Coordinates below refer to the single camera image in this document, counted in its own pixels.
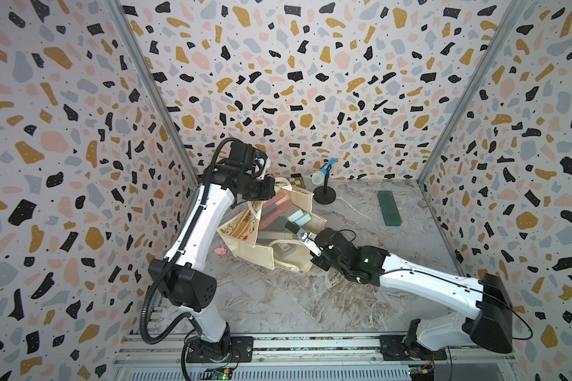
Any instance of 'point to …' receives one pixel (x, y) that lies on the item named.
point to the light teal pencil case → (299, 217)
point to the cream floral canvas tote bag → (241, 231)
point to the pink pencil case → (280, 206)
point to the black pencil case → (291, 226)
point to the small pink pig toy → (220, 251)
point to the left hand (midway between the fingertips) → (278, 191)
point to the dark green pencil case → (389, 209)
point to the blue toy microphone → (318, 178)
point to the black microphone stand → (325, 194)
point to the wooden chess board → (297, 181)
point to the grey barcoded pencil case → (283, 249)
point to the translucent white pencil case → (275, 235)
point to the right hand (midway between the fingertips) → (316, 242)
